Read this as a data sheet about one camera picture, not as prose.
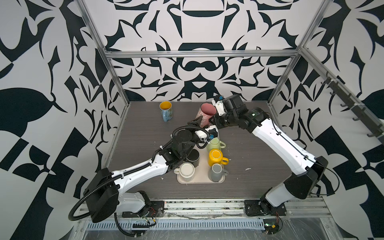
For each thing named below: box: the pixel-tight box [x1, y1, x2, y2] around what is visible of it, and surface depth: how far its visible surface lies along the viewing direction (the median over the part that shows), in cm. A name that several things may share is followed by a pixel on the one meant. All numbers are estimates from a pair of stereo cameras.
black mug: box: [185, 148, 200, 168], surface depth 83 cm
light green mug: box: [206, 137, 226, 152], surface depth 89 cm
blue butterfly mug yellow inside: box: [159, 100, 174, 123], surface depth 105 cm
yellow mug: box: [208, 149, 230, 167], surface depth 85 cm
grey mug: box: [208, 163, 229, 183], surface depth 80 cm
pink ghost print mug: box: [196, 102, 217, 128], surface depth 76 cm
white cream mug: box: [173, 162, 195, 182], surface depth 81 cm
